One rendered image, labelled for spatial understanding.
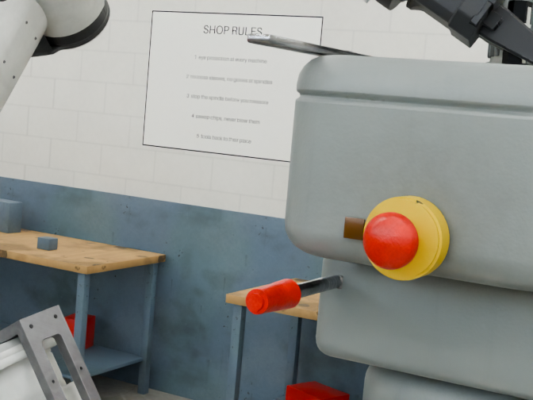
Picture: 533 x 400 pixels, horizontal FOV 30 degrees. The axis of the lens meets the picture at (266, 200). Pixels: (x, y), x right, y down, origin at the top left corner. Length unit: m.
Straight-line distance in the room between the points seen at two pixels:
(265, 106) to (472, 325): 5.08
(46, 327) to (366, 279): 0.29
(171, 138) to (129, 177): 0.41
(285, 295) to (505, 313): 0.18
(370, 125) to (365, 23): 4.88
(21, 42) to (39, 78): 5.97
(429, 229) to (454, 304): 0.14
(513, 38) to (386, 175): 0.24
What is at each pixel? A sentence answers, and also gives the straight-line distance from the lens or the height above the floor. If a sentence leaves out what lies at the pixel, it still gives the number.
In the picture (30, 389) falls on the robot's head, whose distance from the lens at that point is 0.70.
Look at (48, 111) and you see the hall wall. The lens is 6.83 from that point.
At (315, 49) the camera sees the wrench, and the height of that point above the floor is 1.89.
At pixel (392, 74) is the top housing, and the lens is 0.74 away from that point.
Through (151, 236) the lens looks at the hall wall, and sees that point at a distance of 6.31.
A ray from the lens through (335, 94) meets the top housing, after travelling 0.76.
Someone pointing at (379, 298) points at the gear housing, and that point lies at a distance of 0.85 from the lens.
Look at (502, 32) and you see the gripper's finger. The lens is 0.92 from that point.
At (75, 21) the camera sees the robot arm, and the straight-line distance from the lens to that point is 0.97.
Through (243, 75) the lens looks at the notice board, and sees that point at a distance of 5.95.
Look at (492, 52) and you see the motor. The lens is 1.16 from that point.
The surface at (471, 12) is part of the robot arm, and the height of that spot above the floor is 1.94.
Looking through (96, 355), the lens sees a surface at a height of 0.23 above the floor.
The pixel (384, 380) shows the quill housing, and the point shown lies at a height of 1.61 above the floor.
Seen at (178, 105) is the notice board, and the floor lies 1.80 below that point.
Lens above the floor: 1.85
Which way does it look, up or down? 5 degrees down
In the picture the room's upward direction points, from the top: 5 degrees clockwise
